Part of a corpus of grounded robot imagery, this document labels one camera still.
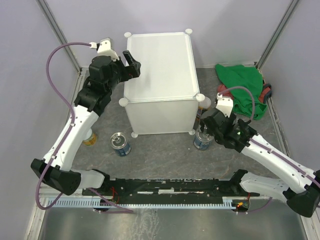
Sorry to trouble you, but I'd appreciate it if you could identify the blue soup can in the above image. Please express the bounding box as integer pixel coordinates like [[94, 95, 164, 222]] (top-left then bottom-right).
[[110, 132, 131, 157], [193, 129, 213, 150]]

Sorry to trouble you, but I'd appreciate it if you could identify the tall orange can white lid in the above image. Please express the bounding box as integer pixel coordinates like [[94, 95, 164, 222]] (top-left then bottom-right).
[[196, 97, 212, 120]]

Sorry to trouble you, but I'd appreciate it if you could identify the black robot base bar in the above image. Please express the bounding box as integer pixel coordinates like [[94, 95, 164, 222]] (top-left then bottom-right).
[[96, 178, 259, 205]]

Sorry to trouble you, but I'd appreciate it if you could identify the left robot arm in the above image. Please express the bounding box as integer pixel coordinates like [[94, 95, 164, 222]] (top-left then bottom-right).
[[30, 50, 141, 196]]

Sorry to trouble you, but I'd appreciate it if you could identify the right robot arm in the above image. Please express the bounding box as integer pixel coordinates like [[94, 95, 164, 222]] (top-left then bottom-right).
[[199, 108, 320, 218]]

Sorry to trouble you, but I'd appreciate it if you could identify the red cloth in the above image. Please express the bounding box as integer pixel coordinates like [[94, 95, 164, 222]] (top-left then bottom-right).
[[216, 84, 234, 100]]

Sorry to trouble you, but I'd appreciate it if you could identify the white plastic cube cabinet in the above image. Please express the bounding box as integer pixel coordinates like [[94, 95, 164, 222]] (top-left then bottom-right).
[[118, 28, 205, 138]]

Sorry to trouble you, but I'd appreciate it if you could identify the green cloth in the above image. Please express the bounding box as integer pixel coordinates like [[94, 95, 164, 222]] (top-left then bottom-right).
[[215, 64, 267, 120]]

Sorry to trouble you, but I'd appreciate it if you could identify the yellow short can white lid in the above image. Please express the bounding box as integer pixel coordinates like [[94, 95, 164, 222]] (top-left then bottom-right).
[[82, 129, 97, 146]]

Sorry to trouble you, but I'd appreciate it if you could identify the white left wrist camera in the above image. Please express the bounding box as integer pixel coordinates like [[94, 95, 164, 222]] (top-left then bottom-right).
[[89, 37, 120, 62]]

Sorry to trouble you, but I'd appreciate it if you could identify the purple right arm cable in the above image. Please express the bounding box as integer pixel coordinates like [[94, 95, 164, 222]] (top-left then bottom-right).
[[219, 86, 256, 119]]

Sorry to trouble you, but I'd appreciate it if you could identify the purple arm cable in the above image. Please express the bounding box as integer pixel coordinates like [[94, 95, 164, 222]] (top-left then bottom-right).
[[219, 86, 256, 119], [36, 41, 133, 215]]

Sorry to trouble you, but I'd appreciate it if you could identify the white slotted cable duct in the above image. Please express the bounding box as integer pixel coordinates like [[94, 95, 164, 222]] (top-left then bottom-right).
[[48, 196, 237, 208]]

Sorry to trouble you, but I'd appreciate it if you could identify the left aluminium corner post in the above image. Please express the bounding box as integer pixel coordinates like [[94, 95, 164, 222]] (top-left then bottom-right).
[[35, 0, 82, 73]]

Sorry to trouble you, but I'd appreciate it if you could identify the aluminium corner post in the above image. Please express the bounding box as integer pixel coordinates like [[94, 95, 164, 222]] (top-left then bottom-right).
[[35, 0, 82, 73], [255, 0, 300, 70]]

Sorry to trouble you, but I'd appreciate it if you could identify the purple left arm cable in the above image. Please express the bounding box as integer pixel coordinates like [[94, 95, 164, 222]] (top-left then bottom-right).
[[36, 41, 133, 215]]

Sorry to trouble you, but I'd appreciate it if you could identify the right aluminium corner post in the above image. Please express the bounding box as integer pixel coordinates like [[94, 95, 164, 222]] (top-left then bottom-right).
[[255, 0, 300, 70]]

